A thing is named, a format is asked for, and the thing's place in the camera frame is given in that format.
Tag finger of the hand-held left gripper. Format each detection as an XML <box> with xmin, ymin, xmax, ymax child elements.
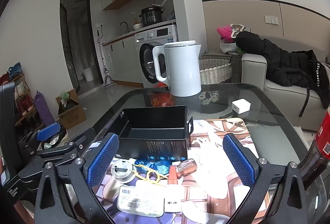
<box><xmin>31</xmin><ymin>127</ymin><xmax>96</xmax><ymax>163</ymax></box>
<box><xmin>18</xmin><ymin>122</ymin><xmax>64</xmax><ymax>153</ymax></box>

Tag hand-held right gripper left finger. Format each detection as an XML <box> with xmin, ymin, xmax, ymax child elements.
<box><xmin>34</xmin><ymin>133</ymin><xmax>120</xmax><ymax>224</ymax></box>

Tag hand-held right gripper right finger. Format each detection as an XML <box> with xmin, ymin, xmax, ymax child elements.
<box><xmin>222</xmin><ymin>133</ymin><xmax>308</xmax><ymax>224</ymax></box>

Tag yellow plastic tool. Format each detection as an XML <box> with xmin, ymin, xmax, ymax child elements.
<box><xmin>133</xmin><ymin>164</ymin><xmax>169</xmax><ymax>181</ymax></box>

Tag black cardboard box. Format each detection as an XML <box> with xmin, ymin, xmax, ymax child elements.
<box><xmin>113</xmin><ymin>105</ymin><xmax>194</xmax><ymax>161</ymax></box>

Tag white rectangular plastic case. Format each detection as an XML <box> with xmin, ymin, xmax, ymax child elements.
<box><xmin>117</xmin><ymin>185</ymin><xmax>165</xmax><ymax>216</ymax></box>

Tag trash bin with black bag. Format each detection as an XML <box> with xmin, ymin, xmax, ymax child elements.
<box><xmin>41</xmin><ymin>134</ymin><xmax>65</xmax><ymax>150</ymax></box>

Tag wooden shoe rack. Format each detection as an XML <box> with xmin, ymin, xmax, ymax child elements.
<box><xmin>0</xmin><ymin>62</ymin><xmax>35</xmax><ymax>132</ymax></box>

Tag round white device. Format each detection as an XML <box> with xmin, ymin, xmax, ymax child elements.
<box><xmin>111</xmin><ymin>159</ymin><xmax>136</xmax><ymax>183</ymax></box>

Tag purple rolled mat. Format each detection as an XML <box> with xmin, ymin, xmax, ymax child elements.
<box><xmin>34</xmin><ymin>90</ymin><xmax>56</xmax><ymax>125</ymax></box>

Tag brown cardboard box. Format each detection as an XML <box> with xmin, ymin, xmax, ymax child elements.
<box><xmin>56</xmin><ymin>89</ymin><xmax>87</xmax><ymax>130</ymax></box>

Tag printed desk mat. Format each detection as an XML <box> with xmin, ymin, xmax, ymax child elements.
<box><xmin>89</xmin><ymin>118</ymin><xmax>274</xmax><ymax>224</ymax></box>

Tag white cube charger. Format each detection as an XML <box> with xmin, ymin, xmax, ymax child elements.
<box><xmin>231</xmin><ymin>99</ymin><xmax>251</xmax><ymax>114</ymax></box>

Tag white bucket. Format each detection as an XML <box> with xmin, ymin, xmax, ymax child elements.
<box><xmin>82</xmin><ymin>67</ymin><xmax>94</xmax><ymax>82</ymax></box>

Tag floor mop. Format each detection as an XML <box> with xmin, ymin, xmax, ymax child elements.
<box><xmin>97</xmin><ymin>29</ymin><xmax>116</xmax><ymax>88</ymax></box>

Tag grey sofa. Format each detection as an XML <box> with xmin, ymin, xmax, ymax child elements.
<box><xmin>241</xmin><ymin>39</ymin><xmax>330</xmax><ymax>132</ymax></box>

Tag glue bottle with orange cap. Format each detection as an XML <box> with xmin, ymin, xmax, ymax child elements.
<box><xmin>164</xmin><ymin>165</ymin><xmax>182</xmax><ymax>213</ymax></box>

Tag glass bottle with red liquid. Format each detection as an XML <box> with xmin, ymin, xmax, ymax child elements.
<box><xmin>299</xmin><ymin>108</ymin><xmax>330</xmax><ymax>190</ymax></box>

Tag dark framed glass door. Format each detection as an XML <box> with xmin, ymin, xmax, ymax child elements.
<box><xmin>60</xmin><ymin>0</ymin><xmax>93</xmax><ymax>96</ymax></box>

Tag wicker laundry basket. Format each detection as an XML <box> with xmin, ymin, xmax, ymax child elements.
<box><xmin>199</xmin><ymin>59</ymin><xmax>232</xmax><ymax>85</ymax></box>

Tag white base cabinets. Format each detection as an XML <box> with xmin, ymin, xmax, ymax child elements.
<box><xmin>102</xmin><ymin>33</ymin><xmax>137</xmax><ymax>83</ymax></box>

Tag black padded jacket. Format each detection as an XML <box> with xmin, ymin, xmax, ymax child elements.
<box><xmin>236</xmin><ymin>31</ymin><xmax>330</xmax><ymax>108</ymax></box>

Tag white electric kettle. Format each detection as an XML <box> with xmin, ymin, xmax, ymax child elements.
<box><xmin>153</xmin><ymin>40</ymin><xmax>202</xmax><ymax>97</ymax></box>

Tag pink cloth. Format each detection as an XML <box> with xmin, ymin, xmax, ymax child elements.
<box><xmin>217</xmin><ymin>25</ymin><xmax>236</xmax><ymax>43</ymax></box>

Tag brown patterned cloth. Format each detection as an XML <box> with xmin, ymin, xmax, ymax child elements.
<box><xmin>230</xmin><ymin>24</ymin><xmax>250</xmax><ymax>38</ymax></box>

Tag white washing machine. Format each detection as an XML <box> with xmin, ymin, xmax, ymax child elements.
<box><xmin>134</xmin><ymin>24</ymin><xmax>178</xmax><ymax>85</ymax></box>

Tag black pressure cooker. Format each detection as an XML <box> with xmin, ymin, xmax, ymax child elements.
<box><xmin>139</xmin><ymin>6</ymin><xmax>165</xmax><ymax>27</ymax></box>

